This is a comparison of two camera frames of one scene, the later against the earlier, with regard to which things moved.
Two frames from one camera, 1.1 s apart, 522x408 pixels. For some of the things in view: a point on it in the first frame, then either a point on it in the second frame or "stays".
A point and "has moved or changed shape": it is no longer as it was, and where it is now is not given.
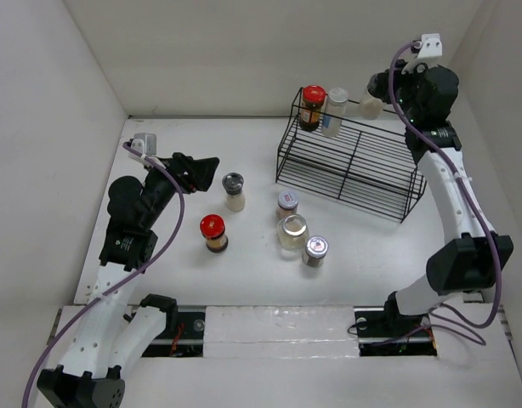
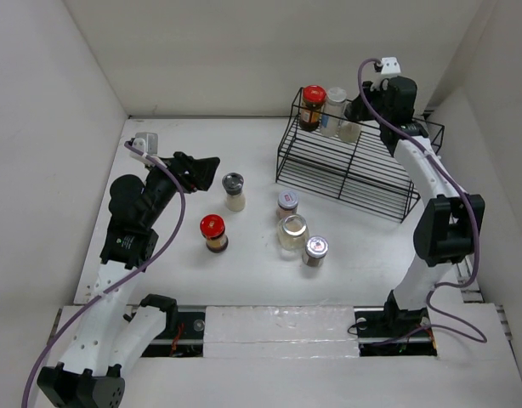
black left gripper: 191,174 stays
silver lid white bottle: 336,104 stays
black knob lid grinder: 371,107 has moved or changed shape
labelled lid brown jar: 316,248 stays
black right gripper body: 406,86 to 377,97
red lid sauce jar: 313,96 stays
